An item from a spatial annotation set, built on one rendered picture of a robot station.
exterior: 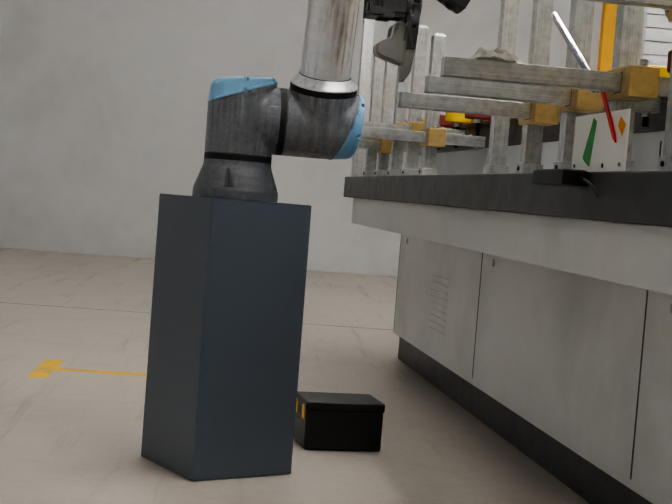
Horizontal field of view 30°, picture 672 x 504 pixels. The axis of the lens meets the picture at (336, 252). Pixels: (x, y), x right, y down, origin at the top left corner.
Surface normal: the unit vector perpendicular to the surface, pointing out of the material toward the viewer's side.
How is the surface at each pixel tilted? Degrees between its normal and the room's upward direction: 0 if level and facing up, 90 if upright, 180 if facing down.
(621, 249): 90
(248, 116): 90
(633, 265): 90
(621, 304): 90
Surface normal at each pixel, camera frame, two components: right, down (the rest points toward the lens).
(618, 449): -0.99, -0.07
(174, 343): -0.82, -0.04
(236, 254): 0.56, 0.08
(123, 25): 0.07, 0.05
